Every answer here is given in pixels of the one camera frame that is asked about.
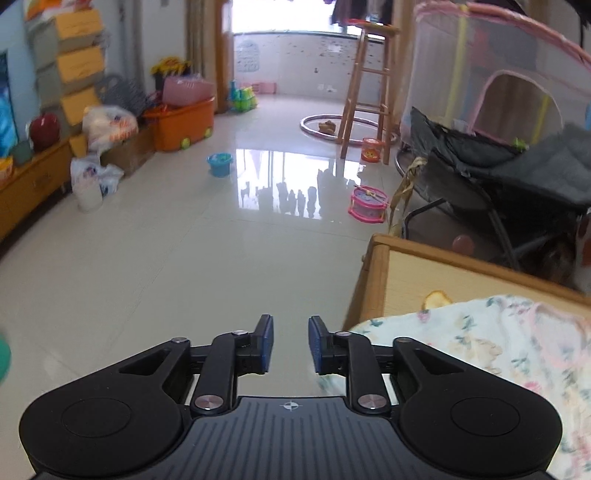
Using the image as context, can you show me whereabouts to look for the green toy bowling pins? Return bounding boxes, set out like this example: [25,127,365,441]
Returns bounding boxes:
[229,80,259,112]

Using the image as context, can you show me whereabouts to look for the white floral baby garment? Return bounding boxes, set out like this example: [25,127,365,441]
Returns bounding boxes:
[348,295,591,480]

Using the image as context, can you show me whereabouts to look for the television screen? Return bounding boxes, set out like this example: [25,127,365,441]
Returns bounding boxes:
[0,51,19,158]

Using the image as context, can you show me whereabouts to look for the dark grey plastic basket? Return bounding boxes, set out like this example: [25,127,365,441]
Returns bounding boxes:
[95,74,153,118]

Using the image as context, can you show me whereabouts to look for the orange wheeled storage bin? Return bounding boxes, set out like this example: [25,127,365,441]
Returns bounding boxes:
[143,97,216,153]

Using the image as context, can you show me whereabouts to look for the white plastic bucket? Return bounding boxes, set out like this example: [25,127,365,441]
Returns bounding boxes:
[74,178,103,213]

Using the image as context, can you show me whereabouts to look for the small orange toy drum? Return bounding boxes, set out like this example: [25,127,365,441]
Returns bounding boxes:
[361,137,385,163]

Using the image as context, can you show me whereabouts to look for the yellow drawer tower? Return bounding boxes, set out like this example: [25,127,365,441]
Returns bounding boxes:
[25,7,109,158]

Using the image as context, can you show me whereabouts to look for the brown cardboard box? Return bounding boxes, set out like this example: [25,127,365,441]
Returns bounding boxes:
[100,124,158,178]

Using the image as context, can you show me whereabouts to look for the white blue plastic bag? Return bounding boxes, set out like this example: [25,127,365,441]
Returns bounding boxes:
[70,154,124,197]

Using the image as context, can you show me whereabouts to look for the wooden cabinet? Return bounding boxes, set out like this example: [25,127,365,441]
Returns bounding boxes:
[0,136,77,241]

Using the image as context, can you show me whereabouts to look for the silver hula hoop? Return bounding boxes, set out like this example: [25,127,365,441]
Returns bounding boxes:
[300,113,398,148]

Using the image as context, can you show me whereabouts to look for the red apple shaped ornament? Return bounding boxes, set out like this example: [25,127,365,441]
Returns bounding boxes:
[28,113,62,152]

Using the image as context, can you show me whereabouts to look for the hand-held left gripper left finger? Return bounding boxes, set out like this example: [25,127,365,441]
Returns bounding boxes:
[115,315,275,414]

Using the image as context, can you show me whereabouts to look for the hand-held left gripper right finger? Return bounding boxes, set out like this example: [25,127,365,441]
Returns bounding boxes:
[308,316,467,414]

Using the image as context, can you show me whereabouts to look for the yellow plastic toy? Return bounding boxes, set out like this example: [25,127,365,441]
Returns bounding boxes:
[151,56,192,77]

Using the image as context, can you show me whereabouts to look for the pink toy drum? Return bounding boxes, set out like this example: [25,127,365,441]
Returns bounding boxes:
[348,185,390,224]

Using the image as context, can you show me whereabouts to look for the dried palm leaf fan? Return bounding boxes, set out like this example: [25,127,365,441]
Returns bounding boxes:
[387,157,426,234]

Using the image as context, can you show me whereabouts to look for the tall wooden stool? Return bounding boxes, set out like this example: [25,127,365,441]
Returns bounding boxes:
[339,21,402,160]

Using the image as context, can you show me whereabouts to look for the grey folding lounge chair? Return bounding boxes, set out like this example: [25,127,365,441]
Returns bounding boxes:
[396,107,591,273]

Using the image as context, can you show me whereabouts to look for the pink plastic basket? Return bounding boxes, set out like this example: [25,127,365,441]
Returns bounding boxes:
[163,76,215,107]

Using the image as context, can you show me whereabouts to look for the mesh play tent pink rim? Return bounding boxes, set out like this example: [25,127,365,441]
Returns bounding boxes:
[399,0,591,153]

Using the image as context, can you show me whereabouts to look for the white orange plastic bag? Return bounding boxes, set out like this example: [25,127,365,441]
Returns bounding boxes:
[83,105,139,151]

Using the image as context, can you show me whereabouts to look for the blue toy bucket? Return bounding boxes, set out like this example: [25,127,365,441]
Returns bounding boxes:
[206,153,233,177]

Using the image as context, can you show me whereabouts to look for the beige curtain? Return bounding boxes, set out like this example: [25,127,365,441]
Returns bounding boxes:
[187,0,232,114]

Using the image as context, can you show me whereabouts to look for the white wall poster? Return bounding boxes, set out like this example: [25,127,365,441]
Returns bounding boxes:
[235,39,260,75]

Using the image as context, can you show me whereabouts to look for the dried yellow fruit slice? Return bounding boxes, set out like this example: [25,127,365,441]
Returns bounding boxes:
[422,291,454,310]

